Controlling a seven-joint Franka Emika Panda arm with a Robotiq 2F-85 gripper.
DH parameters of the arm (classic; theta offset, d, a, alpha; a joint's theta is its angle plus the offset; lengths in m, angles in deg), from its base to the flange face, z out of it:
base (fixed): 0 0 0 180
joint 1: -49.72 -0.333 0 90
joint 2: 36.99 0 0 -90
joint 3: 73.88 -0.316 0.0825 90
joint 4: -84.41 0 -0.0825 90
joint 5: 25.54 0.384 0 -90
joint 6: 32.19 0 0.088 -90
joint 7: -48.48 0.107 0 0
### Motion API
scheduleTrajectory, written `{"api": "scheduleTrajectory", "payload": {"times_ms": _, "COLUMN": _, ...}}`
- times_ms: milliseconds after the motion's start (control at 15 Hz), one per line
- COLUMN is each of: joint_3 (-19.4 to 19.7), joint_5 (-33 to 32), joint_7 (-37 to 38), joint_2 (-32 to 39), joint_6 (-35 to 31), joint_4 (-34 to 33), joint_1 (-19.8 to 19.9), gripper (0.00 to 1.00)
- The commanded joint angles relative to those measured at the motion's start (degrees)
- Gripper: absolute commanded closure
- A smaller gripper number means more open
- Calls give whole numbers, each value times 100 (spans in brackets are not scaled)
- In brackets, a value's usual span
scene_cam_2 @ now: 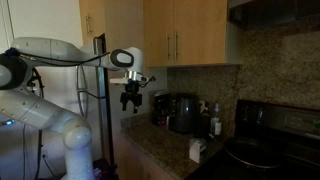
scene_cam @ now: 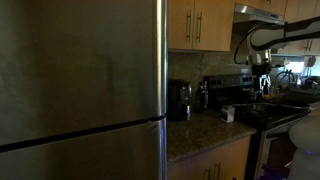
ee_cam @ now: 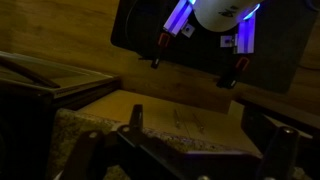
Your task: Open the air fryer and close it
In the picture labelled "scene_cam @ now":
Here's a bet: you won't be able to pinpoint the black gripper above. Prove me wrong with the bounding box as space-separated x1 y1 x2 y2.
251 63 271 90

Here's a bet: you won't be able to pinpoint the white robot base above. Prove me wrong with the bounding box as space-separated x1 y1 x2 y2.
289 116 320 180

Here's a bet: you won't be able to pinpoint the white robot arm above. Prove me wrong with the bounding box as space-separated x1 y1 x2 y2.
246 17 320 91

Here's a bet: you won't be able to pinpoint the kitchen sink faucet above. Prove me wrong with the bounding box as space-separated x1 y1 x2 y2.
274 70 296 93

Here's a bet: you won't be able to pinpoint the black electric stove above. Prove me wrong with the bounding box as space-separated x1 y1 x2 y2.
203 74 311 180

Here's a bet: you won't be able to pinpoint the small white box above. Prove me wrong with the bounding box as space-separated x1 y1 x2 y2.
221 105 235 123

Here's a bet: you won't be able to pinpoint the stainless range hood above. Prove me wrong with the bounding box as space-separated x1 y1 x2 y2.
233 4 284 24

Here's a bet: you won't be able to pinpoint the dark glass bottle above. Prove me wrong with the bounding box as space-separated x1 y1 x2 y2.
194 82 208 113

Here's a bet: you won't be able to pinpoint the right wooden upper cabinets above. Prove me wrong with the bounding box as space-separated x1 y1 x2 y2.
235 0 320 56

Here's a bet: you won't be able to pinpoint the wooden upper cabinet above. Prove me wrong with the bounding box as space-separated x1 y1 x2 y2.
167 0 235 51

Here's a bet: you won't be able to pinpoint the wooden cabinet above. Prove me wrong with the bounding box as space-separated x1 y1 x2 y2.
167 136 250 180
167 0 235 51

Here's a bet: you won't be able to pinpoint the wooden lower cabinet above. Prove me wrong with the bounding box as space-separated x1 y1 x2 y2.
167 136 250 180

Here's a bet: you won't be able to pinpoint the stainless steel refrigerator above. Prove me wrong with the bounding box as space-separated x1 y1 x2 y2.
0 0 167 180

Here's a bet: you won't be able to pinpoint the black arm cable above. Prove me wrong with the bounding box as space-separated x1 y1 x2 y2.
233 22 268 66

